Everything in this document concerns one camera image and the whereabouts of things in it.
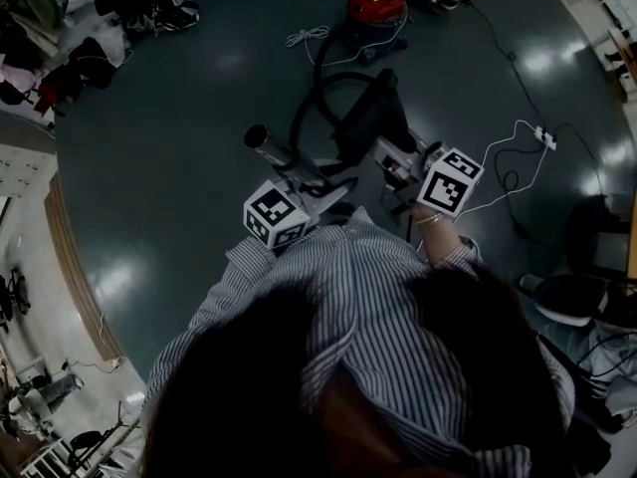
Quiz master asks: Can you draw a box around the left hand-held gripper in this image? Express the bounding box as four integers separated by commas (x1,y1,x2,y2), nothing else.
243,158,359,249

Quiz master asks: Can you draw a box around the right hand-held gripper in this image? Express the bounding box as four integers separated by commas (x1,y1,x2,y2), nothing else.
370,135,485,224

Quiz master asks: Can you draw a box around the black vacuum floor nozzle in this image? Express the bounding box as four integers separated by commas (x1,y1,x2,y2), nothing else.
329,67,417,163

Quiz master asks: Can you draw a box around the metal vacuum wand tube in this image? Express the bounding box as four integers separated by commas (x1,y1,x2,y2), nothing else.
243,123,349,191

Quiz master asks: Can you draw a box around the person's right forearm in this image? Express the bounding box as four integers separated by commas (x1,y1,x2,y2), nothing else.
415,206,464,269

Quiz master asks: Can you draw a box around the red vacuum cleaner canister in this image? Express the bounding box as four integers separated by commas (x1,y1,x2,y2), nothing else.
345,0,410,67

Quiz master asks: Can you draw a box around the person's striped shirt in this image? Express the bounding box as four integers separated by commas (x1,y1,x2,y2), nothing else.
143,206,578,478

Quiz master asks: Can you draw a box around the black stool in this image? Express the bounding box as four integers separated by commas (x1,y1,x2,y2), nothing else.
566,194,633,276

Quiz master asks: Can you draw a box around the black white striped garment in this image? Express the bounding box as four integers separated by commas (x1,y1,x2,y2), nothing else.
123,0,201,34

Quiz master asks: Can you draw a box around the pile of dark clothes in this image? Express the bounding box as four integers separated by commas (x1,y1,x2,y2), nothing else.
0,0,131,118

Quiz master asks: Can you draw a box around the white drawer cabinet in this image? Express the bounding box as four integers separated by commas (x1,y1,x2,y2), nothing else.
0,115,59,198

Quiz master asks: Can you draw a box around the black office chair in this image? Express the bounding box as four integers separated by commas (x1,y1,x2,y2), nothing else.
0,266,31,333

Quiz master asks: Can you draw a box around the black vacuum hose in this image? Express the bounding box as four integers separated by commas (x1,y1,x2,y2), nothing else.
290,35,379,168

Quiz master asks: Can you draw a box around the looped black cable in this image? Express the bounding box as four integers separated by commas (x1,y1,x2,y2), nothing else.
495,148,569,244

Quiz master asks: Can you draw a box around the long black floor cable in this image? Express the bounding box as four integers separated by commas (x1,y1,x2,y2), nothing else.
465,0,547,129

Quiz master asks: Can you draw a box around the white coiled power cord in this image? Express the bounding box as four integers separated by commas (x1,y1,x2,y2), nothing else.
286,17,409,67

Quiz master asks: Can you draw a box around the black cable with plug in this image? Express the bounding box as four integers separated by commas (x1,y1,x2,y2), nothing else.
553,121,607,197

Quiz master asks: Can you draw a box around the grey metal shelf frame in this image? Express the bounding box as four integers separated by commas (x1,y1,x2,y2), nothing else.
29,400,145,478

